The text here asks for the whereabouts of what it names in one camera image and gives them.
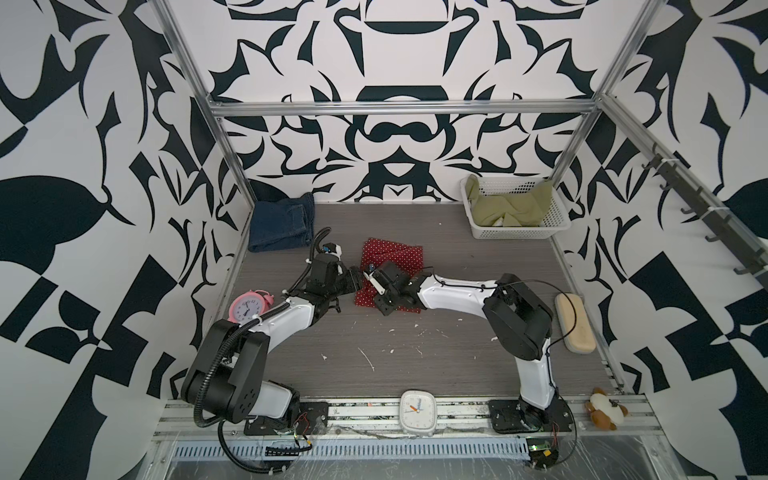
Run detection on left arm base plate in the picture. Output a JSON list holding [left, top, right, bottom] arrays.
[[244, 401, 329, 436]]

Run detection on brown plush toy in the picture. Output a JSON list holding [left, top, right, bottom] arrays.
[[585, 387, 629, 431]]

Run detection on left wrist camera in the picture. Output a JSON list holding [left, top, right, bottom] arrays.
[[321, 243, 342, 258]]

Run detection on olive green skirt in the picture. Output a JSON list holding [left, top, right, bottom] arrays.
[[464, 175, 553, 228]]

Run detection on green circuit board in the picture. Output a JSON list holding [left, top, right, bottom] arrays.
[[526, 438, 559, 471]]

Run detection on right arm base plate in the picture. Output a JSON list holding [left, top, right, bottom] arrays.
[[487, 396, 574, 434]]

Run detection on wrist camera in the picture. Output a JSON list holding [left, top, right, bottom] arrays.
[[363, 272, 386, 295], [321, 243, 342, 258]]

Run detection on blue denim skirt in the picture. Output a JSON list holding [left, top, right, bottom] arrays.
[[247, 193, 315, 253]]

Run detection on grey wall hook rack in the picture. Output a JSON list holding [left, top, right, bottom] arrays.
[[643, 142, 767, 289]]

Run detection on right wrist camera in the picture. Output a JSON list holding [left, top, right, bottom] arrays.
[[363, 272, 386, 295]]

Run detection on red polka dot skirt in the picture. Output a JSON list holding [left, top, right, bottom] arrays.
[[354, 238, 424, 308]]

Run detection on aluminium frame rail front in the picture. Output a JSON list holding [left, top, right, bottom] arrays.
[[153, 395, 663, 440]]

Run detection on pink alarm clock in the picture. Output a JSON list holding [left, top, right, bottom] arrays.
[[228, 290, 274, 324]]

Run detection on white slotted cable duct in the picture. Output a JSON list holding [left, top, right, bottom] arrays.
[[172, 437, 529, 461]]

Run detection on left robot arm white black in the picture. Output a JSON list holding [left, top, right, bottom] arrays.
[[180, 227, 363, 429]]

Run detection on black corrugated cable hose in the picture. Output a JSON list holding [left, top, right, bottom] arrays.
[[215, 419, 289, 475]]

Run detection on aluminium frame crossbar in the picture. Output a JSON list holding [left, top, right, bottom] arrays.
[[208, 99, 596, 117]]

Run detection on white plastic laundry basket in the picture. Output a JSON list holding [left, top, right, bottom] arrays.
[[459, 174, 572, 240]]

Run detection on white square clock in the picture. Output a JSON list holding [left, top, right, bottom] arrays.
[[398, 390, 437, 436]]

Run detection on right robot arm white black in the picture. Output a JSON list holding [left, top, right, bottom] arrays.
[[364, 261, 558, 428]]

